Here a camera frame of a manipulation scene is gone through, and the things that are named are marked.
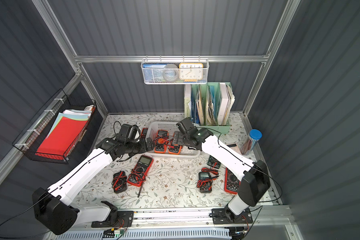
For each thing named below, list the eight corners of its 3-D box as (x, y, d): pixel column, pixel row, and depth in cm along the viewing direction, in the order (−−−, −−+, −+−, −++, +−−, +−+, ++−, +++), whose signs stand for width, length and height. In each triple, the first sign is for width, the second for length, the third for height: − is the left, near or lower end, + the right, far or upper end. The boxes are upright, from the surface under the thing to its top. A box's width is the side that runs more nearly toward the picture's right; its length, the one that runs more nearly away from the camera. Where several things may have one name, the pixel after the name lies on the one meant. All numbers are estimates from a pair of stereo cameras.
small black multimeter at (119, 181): (113, 194, 82) (110, 192, 80) (114, 175, 89) (112, 172, 87) (126, 191, 84) (124, 189, 81) (126, 172, 91) (124, 170, 88)
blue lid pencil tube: (239, 154, 99) (250, 136, 84) (242, 146, 103) (252, 127, 88) (248, 157, 98) (260, 140, 82) (250, 149, 101) (263, 131, 86)
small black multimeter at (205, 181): (193, 189, 84) (193, 186, 81) (199, 171, 91) (200, 168, 88) (212, 197, 81) (213, 195, 78) (217, 178, 88) (218, 175, 85)
